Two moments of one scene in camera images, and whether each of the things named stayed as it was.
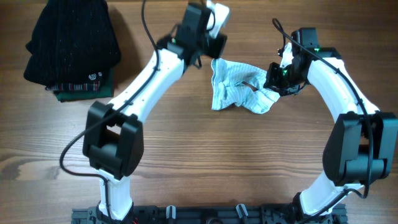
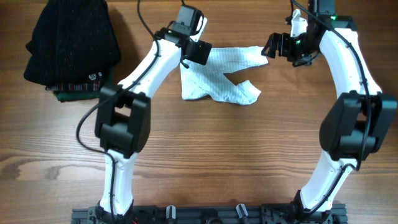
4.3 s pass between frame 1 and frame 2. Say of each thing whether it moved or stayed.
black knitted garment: stayed
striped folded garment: stayed
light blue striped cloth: moved
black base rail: stayed
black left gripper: moved
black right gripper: moved
